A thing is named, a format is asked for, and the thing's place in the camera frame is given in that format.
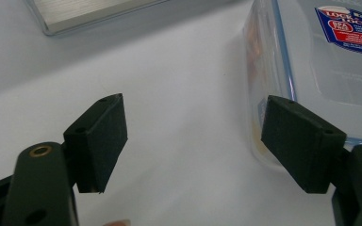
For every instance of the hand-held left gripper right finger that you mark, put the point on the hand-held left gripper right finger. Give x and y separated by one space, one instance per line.
301 141

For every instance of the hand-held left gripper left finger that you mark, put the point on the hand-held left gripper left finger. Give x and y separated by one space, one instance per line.
94 141

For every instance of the clear plastic food container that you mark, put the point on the clear plastic food container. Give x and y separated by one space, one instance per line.
323 72

